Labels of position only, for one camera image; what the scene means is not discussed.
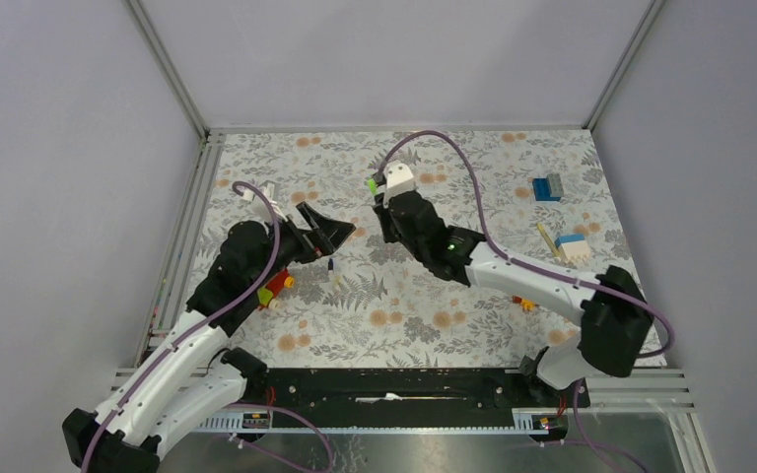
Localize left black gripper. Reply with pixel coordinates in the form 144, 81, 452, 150
250, 201, 355, 291

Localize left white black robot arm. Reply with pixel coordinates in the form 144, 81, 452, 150
62, 203, 355, 472

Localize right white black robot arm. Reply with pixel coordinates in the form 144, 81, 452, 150
373, 191, 654, 406

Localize red yellow green toy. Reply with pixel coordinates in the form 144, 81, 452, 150
257, 269, 295, 309

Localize floral patterned table mat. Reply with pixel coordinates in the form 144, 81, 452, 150
188, 130, 635, 368

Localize blue grey toy blocks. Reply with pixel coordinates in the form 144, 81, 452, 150
532, 172, 564, 202

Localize blue white eraser block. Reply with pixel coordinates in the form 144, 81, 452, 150
554, 234, 591, 263

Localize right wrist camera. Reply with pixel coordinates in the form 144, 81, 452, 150
383, 163, 416, 200

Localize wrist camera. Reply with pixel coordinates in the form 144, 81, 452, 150
383, 163, 416, 200
249, 180, 288, 224

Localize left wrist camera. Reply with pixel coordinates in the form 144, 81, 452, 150
249, 180, 288, 224

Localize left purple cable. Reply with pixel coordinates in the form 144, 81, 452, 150
79, 181, 335, 473

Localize purple cable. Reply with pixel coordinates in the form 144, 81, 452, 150
79, 181, 335, 473
378, 130, 676, 473

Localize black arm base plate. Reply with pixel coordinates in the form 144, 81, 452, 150
240, 368, 590, 427

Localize white slotted cable duct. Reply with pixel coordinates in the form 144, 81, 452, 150
192, 410, 551, 436

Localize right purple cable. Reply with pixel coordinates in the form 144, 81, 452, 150
378, 130, 676, 473

